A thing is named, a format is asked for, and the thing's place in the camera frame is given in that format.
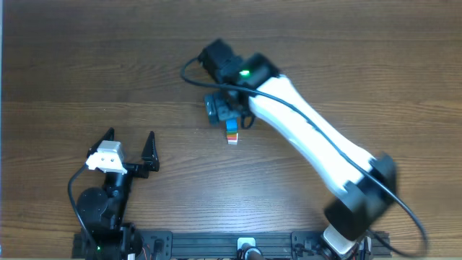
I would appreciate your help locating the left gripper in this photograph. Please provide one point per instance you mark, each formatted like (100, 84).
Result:
(139, 170)

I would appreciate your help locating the red cube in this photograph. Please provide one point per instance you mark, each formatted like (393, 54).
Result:
(232, 138)

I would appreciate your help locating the orange cube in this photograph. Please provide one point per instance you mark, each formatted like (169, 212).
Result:
(232, 135)

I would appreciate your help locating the green cube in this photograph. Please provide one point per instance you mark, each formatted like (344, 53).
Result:
(232, 133)

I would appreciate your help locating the blue cube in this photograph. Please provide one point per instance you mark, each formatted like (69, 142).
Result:
(231, 125)

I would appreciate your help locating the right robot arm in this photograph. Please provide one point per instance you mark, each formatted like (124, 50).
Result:
(285, 122)

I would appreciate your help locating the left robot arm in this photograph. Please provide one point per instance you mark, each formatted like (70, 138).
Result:
(92, 207)

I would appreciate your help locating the white cube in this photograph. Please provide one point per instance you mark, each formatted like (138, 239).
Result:
(232, 142)

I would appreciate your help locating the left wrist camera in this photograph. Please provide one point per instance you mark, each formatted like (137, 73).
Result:
(108, 157)

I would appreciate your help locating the mounting rail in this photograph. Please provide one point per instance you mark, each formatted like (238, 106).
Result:
(209, 245)

